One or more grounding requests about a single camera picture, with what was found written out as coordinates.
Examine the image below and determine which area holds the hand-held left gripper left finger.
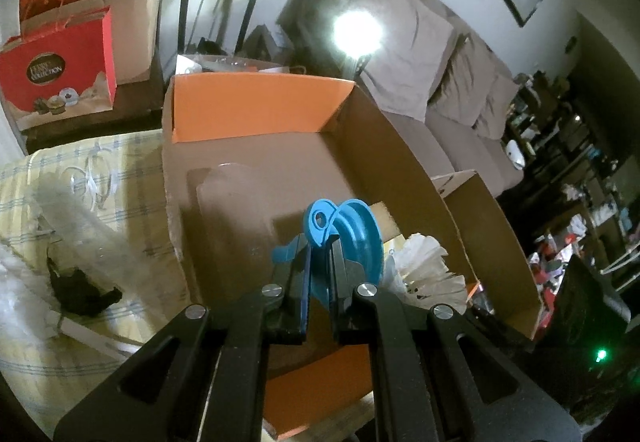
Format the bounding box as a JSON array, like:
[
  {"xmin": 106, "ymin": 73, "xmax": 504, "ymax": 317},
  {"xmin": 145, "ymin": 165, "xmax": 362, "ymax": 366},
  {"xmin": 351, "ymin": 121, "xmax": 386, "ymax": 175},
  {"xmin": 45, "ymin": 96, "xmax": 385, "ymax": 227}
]
[{"xmin": 52, "ymin": 233, "xmax": 313, "ymax": 442}]

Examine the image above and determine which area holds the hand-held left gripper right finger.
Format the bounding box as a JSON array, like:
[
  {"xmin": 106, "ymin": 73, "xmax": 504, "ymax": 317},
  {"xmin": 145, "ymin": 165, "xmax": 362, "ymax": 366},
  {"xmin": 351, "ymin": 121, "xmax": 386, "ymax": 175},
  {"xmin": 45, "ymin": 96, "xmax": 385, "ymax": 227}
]
[{"xmin": 327, "ymin": 234, "xmax": 583, "ymax": 442}]

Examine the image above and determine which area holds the blue plastic reel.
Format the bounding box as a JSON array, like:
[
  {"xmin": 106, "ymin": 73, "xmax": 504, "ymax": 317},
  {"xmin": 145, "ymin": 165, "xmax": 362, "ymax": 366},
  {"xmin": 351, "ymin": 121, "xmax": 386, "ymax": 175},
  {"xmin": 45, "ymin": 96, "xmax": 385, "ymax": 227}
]
[{"xmin": 271, "ymin": 198, "xmax": 386, "ymax": 318}]

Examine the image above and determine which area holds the cardboard box orange inside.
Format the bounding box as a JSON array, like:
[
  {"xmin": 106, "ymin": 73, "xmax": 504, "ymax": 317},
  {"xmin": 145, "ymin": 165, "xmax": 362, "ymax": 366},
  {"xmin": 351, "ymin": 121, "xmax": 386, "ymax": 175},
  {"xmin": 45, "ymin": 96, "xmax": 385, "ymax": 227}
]
[{"xmin": 161, "ymin": 73, "xmax": 544, "ymax": 440}]

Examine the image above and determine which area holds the clear plastic container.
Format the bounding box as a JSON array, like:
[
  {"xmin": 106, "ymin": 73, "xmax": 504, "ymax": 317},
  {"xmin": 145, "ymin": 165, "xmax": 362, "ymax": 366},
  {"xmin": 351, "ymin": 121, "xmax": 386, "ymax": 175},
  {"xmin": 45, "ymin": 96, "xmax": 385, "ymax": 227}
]
[{"xmin": 30, "ymin": 167, "xmax": 151, "ymax": 283}]

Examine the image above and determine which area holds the white feathered shuttlecock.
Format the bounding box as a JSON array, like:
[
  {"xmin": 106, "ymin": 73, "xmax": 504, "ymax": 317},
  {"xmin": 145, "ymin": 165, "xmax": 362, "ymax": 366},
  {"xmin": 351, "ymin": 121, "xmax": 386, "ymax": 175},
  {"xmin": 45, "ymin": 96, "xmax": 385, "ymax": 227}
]
[{"xmin": 385, "ymin": 233, "xmax": 468, "ymax": 310}]

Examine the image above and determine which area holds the cluttered shelf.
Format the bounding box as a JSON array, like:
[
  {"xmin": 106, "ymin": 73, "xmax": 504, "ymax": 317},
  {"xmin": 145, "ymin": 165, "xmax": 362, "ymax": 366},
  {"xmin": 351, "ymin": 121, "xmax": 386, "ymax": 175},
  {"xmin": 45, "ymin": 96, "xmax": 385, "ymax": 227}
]
[{"xmin": 505, "ymin": 72, "xmax": 640, "ymax": 293}]

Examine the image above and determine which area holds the yellow blue plaid tablecloth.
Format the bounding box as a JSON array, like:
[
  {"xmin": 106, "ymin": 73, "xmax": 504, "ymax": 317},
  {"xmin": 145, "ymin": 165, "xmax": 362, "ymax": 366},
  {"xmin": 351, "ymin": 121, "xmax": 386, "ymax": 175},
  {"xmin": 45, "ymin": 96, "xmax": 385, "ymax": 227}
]
[{"xmin": 0, "ymin": 129, "xmax": 191, "ymax": 418}]

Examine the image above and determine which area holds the beige sofa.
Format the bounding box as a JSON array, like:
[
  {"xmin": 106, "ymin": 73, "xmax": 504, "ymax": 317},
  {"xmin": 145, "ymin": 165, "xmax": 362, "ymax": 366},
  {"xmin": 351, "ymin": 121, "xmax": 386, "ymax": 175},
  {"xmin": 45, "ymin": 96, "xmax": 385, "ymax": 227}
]
[{"xmin": 277, "ymin": 0, "xmax": 526, "ymax": 198}]

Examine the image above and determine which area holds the white stick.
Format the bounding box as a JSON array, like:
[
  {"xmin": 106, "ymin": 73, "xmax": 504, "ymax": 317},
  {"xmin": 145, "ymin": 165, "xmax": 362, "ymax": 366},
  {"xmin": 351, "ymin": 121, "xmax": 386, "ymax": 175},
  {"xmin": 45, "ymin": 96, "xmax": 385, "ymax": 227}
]
[{"xmin": 45, "ymin": 309, "xmax": 146, "ymax": 363}]

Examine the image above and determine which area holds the black cloth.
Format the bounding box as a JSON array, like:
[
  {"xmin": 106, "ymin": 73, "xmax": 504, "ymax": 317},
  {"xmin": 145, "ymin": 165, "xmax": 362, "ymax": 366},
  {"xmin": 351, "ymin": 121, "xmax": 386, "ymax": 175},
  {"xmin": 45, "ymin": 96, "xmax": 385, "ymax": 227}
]
[{"xmin": 46, "ymin": 256, "xmax": 123, "ymax": 318}]

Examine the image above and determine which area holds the small beige sofa cushion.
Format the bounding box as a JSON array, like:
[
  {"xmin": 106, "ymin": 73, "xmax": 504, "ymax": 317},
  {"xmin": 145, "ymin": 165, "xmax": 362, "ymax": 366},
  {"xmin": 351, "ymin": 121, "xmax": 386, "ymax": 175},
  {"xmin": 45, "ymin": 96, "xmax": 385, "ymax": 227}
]
[{"xmin": 472, "ymin": 72, "xmax": 521, "ymax": 140}]

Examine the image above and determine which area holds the large beige sofa cushion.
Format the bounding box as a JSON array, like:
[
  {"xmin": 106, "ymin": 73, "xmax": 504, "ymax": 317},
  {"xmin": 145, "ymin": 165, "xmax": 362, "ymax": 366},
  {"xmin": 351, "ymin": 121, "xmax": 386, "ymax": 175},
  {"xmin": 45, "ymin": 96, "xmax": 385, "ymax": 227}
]
[{"xmin": 367, "ymin": 0, "xmax": 458, "ymax": 123}]

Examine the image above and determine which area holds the medium beige sofa cushion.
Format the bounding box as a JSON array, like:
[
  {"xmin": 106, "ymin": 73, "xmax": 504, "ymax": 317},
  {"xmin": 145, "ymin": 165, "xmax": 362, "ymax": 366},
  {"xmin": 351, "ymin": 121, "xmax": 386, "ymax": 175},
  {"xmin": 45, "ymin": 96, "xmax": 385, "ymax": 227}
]
[{"xmin": 430, "ymin": 34, "xmax": 501, "ymax": 128}]

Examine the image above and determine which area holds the bright lamp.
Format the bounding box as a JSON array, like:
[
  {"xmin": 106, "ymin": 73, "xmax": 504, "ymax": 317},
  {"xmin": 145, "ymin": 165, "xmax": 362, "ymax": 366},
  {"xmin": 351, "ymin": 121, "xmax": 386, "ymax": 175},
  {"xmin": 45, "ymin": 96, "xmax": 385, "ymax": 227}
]
[{"xmin": 330, "ymin": 9, "xmax": 386, "ymax": 73}]

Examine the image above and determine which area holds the white fuzzy cloth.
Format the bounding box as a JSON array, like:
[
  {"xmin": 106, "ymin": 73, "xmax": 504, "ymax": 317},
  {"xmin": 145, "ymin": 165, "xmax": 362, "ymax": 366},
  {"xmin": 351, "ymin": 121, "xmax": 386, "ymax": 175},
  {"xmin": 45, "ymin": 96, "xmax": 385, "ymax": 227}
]
[{"xmin": 0, "ymin": 242, "xmax": 56, "ymax": 373}]

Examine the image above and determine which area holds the red gift box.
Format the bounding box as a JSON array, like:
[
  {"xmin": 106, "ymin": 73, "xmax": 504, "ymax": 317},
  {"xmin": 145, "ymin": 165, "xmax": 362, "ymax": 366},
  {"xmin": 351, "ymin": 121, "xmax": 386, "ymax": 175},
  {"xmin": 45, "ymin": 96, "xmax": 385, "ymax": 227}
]
[{"xmin": 0, "ymin": 7, "xmax": 118, "ymax": 132}]

